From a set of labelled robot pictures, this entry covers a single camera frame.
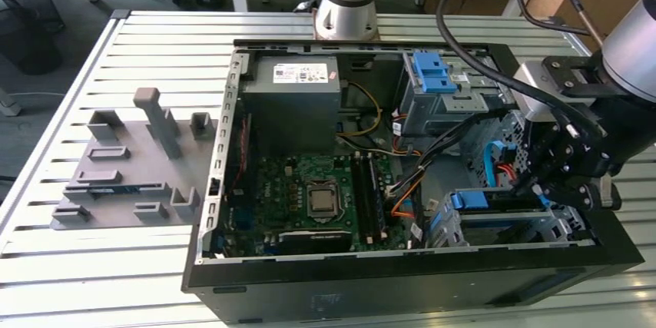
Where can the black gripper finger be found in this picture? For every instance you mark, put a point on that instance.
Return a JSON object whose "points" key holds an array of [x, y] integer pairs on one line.
{"points": [[542, 151], [584, 195]]}

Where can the hard disk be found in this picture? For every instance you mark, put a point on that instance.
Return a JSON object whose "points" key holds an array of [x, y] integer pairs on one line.
{"points": [[468, 201]]}

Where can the metal disk bay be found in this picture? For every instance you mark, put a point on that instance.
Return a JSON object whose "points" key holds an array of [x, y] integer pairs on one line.
{"points": [[446, 228]]}

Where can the metal optical drive cage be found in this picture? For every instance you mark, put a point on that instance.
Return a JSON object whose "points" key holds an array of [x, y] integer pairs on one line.
{"points": [[451, 113]]}

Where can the blue plastic drive latch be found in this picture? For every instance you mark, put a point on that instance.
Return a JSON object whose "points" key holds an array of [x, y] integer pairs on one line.
{"points": [[431, 74]]}

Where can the black RAM stick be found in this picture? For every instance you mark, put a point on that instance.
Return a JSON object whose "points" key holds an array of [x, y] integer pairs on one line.
{"points": [[378, 197]]}

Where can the black PC case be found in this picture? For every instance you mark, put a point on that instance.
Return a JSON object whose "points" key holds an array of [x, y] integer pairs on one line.
{"points": [[410, 289]]}

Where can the silver CPU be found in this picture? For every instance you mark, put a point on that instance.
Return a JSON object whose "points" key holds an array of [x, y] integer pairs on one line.
{"points": [[322, 200]]}

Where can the grey power supply unit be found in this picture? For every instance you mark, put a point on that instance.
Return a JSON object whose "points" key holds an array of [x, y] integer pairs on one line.
{"points": [[292, 113]]}

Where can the black graphics card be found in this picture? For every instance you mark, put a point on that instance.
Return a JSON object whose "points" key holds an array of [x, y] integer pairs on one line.
{"points": [[312, 242]]}

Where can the green motherboard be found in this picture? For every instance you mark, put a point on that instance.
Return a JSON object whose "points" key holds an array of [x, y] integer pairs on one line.
{"points": [[287, 189]]}

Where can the grey parts rack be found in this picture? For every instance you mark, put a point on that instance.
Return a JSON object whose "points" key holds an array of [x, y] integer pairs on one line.
{"points": [[134, 166]]}

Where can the black mesh bin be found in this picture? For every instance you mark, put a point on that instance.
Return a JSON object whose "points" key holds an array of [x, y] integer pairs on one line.
{"points": [[31, 36]]}

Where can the grey metal foot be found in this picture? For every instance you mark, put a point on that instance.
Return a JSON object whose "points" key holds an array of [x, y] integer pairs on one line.
{"points": [[10, 107]]}

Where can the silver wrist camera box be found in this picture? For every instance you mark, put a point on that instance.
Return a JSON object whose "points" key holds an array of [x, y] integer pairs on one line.
{"points": [[535, 105]]}

